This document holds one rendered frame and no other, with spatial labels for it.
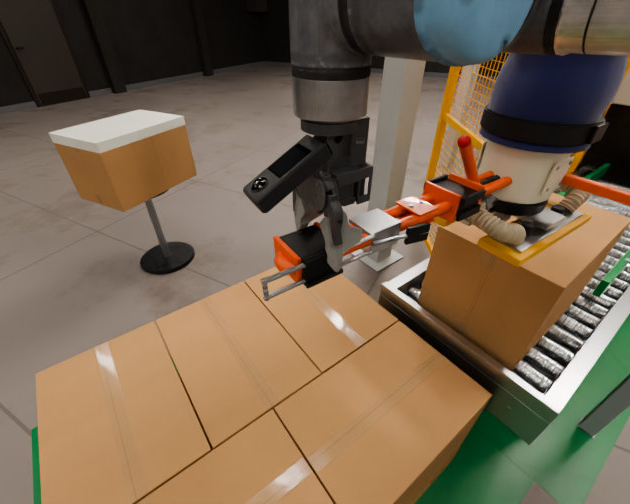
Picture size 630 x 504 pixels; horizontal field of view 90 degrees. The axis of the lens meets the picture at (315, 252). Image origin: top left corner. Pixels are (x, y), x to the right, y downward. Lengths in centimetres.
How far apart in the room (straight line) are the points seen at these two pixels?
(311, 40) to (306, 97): 5
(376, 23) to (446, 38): 6
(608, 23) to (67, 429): 140
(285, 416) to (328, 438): 15
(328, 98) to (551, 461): 179
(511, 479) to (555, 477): 19
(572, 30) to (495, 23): 11
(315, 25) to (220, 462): 102
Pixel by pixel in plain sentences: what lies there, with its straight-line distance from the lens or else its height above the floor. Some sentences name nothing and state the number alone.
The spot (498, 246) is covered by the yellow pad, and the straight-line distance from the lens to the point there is 81.
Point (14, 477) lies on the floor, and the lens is 204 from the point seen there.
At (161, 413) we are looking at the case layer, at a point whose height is 54.
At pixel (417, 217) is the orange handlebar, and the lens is 61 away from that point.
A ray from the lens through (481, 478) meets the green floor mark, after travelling 175.
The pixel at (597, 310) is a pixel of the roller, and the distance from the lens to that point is 181.
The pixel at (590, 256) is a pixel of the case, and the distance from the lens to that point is 128.
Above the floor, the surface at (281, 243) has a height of 126.
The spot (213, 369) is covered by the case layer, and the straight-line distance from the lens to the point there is 123.
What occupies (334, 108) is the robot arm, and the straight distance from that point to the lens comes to 38.
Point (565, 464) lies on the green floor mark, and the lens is 195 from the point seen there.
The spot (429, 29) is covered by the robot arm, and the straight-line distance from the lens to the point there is 29.
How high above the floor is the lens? 154
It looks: 37 degrees down
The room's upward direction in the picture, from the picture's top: straight up
